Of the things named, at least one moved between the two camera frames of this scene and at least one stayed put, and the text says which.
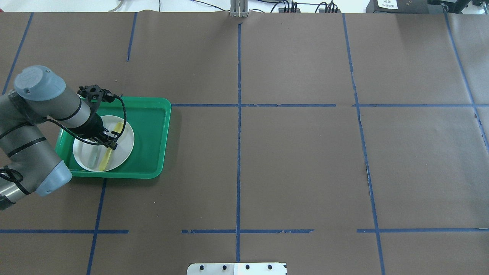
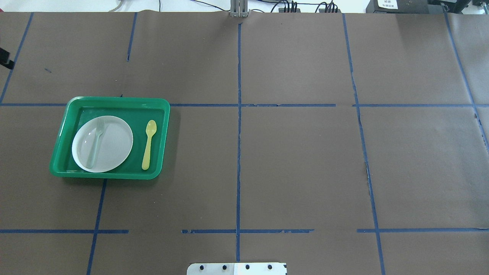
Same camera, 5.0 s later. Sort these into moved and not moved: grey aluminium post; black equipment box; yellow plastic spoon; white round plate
Moved: yellow plastic spoon
Not moved: grey aluminium post; black equipment box; white round plate
